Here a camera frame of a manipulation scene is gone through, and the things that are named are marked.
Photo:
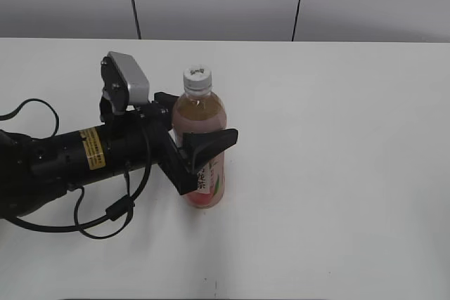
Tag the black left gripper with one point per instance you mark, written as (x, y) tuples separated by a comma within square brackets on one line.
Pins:
[(148, 142)]

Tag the tea bottle with pink label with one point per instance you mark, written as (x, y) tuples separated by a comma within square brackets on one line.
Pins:
[(198, 117)]

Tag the white bottle cap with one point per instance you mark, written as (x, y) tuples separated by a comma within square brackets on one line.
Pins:
[(197, 78)]

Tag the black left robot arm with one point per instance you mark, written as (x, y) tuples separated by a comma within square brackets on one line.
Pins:
[(36, 171)]

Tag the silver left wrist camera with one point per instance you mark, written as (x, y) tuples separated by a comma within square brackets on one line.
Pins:
[(124, 83)]

